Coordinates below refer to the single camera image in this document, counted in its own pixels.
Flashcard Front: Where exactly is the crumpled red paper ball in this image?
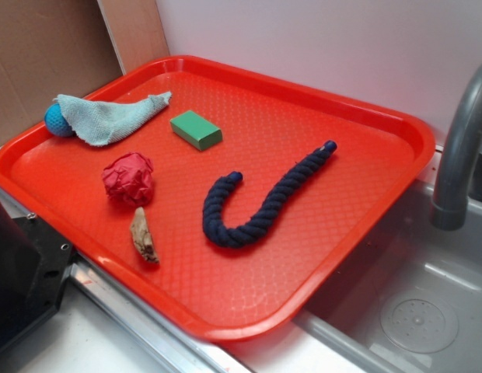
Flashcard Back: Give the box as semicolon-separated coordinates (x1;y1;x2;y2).
101;152;154;207

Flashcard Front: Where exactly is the red plastic tray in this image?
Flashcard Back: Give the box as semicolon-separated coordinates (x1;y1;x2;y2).
0;56;435;342

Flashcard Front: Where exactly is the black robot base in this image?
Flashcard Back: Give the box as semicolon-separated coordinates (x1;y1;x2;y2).
0;202;74;354

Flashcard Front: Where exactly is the brown wood chip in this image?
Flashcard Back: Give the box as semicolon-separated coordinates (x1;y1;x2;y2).
130;207;159;264

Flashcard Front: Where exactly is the green rectangular block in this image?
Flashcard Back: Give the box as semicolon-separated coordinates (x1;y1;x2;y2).
170;110;223;152

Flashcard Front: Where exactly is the light blue cloth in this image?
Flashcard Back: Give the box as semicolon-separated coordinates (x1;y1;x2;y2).
54;92;172;147

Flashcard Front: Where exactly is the grey plastic sink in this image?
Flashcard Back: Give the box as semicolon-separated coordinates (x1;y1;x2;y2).
295;154;482;372

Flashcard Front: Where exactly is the brown cardboard panel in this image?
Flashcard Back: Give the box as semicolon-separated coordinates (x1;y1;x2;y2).
0;1;169;146

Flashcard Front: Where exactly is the grey plastic faucet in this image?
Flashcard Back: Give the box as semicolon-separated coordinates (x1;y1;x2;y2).
430;65;482;231

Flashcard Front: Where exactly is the blue ball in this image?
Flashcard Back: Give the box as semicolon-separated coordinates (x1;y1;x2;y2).
44;103;75;138

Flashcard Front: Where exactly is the dark blue twisted rope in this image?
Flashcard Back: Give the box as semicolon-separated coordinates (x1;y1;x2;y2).
202;140;338;249

